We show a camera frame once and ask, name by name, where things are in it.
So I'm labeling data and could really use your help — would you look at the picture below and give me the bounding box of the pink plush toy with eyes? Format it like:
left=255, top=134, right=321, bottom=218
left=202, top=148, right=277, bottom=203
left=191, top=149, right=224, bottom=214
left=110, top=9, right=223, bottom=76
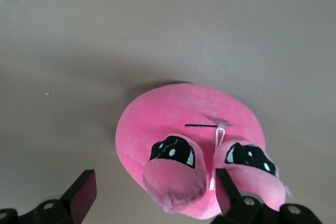
left=114, top=82, right=292, bottom=221

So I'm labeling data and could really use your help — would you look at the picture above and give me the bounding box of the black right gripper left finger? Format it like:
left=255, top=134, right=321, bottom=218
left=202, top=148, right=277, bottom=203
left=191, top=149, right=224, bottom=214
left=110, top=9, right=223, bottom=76
left=0, top=169, right=98, bottom=224

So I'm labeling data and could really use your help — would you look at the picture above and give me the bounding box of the brown table cover mat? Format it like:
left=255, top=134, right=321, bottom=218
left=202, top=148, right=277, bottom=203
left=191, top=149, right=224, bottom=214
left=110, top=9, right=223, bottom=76
left=0, top=0, right=336, bottom=224

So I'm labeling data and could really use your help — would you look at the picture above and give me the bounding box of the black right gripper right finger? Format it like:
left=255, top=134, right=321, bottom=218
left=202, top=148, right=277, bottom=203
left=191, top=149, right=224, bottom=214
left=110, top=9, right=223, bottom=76
left=211, top=168, right=322, bottom=224

